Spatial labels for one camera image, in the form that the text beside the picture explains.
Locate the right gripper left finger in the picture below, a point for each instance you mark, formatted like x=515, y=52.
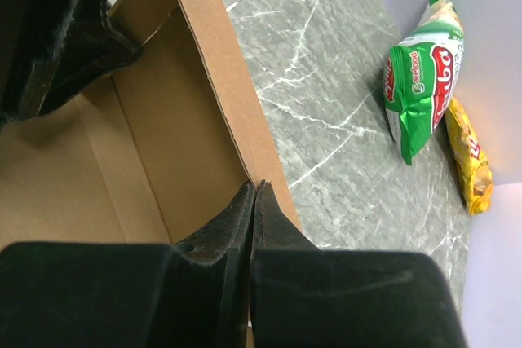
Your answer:
x=190, y=294

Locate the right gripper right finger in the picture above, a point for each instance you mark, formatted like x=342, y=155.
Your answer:
x=302, y=296

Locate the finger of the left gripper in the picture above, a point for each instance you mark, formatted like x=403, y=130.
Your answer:
x=52, y=49

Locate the brown cardboard box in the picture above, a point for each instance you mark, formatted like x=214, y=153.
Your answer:
x=150, y=153

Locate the yellow Lays chips bag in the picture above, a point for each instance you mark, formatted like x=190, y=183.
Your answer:
x=475, y=176

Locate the green Chuba snack bag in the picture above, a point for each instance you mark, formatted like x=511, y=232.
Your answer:
x=420, y=76

